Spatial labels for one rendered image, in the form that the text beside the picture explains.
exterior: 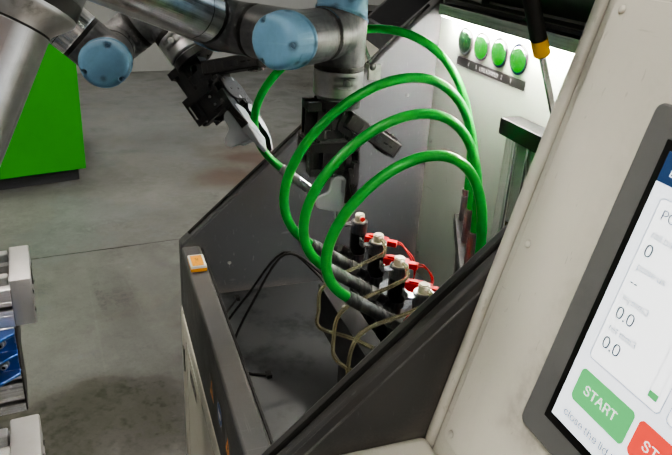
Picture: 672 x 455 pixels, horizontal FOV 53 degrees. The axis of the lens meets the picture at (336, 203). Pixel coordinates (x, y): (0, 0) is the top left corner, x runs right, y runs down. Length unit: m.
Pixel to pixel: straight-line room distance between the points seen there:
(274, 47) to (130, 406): 1.82
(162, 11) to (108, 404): 1.85
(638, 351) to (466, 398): 0.26
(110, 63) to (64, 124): 3.29
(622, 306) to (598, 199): 0.11
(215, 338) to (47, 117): 3.33
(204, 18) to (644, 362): 0.65
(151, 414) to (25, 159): 2.30
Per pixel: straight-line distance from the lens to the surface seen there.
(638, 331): 0.64
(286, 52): 0.88
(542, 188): 0.75
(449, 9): 1.34
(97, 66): 1.08
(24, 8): 0.60
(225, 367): 1.05
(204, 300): 1.21
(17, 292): 1.26
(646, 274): 0.64
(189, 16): 0.91
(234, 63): 1.15
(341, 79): 0.99
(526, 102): 1.17
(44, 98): 4.30
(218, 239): 1.41
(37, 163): 4.40
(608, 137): 0.70
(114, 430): 2.43
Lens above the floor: 1.57
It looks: 23 degrees down
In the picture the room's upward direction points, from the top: 3 degrees clockwise
